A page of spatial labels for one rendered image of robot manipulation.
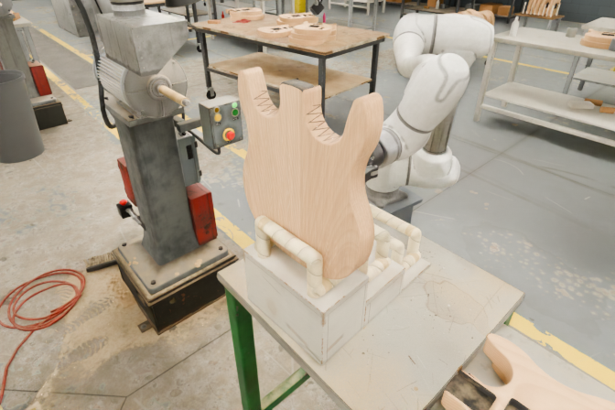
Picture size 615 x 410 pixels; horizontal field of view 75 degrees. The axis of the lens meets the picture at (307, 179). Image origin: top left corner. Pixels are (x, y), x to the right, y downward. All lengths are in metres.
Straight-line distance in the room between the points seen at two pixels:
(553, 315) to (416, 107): 1.89
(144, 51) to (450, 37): 0.96
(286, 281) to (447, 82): 0.55
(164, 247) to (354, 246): 1.57
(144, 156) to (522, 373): 1.59
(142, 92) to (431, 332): 1.27
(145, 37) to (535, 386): 1.27
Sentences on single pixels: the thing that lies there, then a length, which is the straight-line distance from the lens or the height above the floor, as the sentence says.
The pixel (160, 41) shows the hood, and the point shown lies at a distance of 1.35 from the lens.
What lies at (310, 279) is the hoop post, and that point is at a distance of 0.84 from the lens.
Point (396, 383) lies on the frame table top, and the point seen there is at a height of 0.93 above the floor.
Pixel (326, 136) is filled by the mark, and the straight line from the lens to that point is 0.71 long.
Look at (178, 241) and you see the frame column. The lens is 2.22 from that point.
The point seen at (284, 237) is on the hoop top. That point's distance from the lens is 0.85.
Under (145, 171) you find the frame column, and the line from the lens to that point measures 1.96.
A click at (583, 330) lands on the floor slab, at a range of 2.64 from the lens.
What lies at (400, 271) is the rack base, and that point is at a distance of 1.07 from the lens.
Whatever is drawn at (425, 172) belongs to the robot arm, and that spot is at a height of 0.89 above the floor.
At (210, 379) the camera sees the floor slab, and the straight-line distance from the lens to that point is 2.12.
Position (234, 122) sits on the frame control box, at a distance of 1.88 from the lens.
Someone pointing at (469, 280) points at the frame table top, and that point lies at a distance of 1.24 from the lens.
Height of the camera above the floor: 1.75
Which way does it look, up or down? 31 degrees down
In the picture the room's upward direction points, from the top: straight up
